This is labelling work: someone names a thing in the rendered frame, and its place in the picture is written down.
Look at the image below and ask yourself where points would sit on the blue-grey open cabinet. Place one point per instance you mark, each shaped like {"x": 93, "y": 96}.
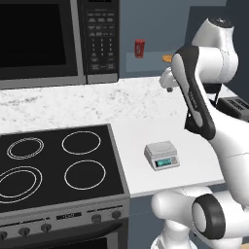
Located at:
{"x": 152, "y": 32}

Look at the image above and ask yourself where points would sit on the orange food item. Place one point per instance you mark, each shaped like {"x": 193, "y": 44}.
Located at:
{"x": 167, "y": 58}

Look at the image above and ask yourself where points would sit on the black microwave door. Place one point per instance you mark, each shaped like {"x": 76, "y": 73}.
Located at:
{"x": 35, "y": 35}

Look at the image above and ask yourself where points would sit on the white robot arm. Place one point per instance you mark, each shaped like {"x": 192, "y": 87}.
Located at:
{"x": 227, "y": 152}

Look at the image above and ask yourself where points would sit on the dark blue cabinet door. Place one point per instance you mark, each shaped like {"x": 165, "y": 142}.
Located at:
{"x": 241, "y": 39}

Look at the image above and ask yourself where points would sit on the grey digital scale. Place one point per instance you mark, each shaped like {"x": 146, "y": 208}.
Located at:
{"x": 160, "y": 153}

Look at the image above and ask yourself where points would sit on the black electric stove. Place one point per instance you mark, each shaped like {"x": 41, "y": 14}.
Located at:
{"x": 58, "y": 168}

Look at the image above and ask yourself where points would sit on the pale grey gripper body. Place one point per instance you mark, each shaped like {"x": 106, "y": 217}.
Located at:
{"x": 166, "y": 77}

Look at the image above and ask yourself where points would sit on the black stove knob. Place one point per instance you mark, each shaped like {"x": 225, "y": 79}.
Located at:
{"x": 116, "y": 214}
{"x": 96, "y": 218}
{"x": 24, "y": 231}
{"x": 2, "y": 235}
{"x": 46, "y": 227}

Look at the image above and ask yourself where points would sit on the red wrapped bar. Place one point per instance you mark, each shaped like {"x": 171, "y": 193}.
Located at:
{"x": 140, "y": 48}

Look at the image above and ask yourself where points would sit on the black and steel microwave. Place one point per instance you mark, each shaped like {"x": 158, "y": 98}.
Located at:
{"x": 97, "y": 39}

